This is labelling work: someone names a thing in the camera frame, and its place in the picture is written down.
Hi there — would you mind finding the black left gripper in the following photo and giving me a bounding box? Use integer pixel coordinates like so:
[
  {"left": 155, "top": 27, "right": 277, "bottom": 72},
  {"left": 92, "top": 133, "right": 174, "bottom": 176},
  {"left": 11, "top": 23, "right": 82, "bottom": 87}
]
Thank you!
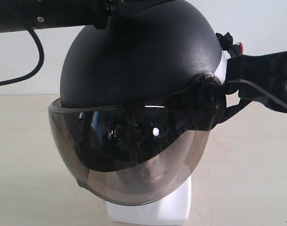
[{"left": 93, "top": 0, "right": 170, "bottom": 29}]

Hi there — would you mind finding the black helmet with visor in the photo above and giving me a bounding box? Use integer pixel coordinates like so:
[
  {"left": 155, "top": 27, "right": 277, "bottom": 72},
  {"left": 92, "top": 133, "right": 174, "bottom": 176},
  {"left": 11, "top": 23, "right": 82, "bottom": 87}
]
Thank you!
[{"left": 48, "top": 0, "right": 243, "bottom": 201}]

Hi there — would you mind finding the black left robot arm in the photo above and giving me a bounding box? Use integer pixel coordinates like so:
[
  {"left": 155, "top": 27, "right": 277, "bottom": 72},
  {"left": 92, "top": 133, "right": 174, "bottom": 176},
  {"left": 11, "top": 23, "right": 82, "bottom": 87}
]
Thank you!
[{"left": 0, "top": 0, "right": 165, "bottom": 33}]

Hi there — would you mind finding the white mannequin head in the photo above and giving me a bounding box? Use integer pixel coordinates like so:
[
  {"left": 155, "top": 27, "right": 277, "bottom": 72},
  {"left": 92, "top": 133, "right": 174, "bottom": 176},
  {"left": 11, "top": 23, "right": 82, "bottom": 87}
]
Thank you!
[{"left": 106, "top": 148, "right": 192, "bottom": 226}]

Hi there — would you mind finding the black-sleeved right robot arm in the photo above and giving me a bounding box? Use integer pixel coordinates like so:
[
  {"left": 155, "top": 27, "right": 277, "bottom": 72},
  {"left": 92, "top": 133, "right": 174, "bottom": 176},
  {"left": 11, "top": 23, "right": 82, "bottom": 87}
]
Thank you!
[{"left": 225, "top": 51, "right": 287, "bottom": 113}]

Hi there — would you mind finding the black cable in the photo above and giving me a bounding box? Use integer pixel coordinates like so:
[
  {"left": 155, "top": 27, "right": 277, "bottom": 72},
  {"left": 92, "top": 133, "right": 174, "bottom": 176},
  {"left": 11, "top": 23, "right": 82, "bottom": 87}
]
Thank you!
[{"left": 0, "top": 24, "right": 45, "bottom": 88}]

